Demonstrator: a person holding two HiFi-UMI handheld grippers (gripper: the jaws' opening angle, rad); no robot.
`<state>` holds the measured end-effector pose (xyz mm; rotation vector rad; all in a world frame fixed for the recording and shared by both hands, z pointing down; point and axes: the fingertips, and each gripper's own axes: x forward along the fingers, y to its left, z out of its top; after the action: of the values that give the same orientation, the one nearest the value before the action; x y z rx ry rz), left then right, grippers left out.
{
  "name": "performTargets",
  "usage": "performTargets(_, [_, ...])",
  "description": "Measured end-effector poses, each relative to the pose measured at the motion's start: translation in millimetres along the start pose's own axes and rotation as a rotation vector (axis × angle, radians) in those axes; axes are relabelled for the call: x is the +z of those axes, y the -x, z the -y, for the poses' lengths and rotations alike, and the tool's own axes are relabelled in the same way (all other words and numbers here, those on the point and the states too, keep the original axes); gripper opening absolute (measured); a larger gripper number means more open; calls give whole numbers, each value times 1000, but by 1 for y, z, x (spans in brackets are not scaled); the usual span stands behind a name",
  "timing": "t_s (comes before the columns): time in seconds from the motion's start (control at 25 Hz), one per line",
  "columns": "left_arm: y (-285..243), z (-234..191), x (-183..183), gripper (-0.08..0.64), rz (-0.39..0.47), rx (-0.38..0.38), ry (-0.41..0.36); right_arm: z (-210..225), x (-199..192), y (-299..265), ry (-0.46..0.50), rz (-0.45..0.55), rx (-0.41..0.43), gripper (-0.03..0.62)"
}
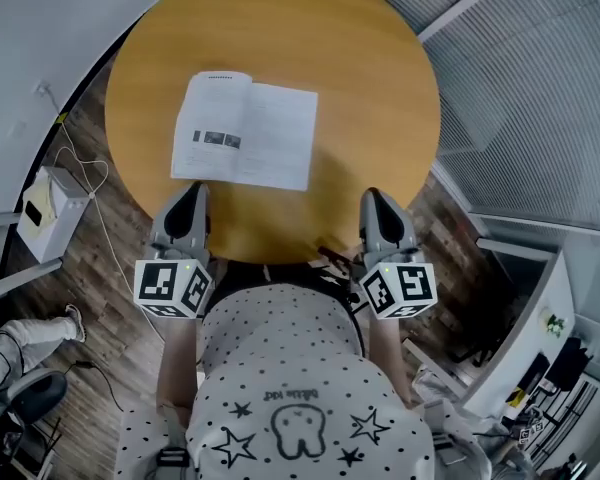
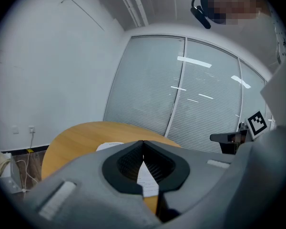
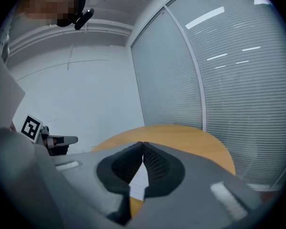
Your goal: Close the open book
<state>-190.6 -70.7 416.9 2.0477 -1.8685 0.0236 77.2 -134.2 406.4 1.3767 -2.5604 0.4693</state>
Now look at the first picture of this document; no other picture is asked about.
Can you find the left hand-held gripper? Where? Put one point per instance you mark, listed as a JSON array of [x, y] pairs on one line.
[[172, 283]]

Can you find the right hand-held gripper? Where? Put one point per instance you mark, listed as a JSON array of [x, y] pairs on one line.
[[405, 285]]

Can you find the white book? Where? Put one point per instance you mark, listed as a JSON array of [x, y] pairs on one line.
[[275, 133]]

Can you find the person's right forearm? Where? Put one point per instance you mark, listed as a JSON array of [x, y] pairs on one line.
[[390, 363]]

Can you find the person's left forearm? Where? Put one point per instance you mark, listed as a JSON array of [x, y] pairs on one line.
[[177, 363]]

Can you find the white desk partition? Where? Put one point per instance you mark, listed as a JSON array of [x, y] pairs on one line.
[[525, 328]]

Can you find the white box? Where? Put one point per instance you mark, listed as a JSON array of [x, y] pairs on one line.
[[55, 218]]

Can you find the white dotted shirt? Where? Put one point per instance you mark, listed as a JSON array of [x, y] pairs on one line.
[[290, 368]]

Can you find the small potted plant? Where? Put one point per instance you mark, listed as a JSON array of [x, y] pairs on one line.
[[556, 325]]

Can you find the black phone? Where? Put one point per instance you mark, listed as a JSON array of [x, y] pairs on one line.
[[32, 214]]

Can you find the grey office chair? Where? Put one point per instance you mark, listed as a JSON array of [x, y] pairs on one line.
[[37, 393]]

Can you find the white window blinds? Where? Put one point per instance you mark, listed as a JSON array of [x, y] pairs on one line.
[[520, 93]]

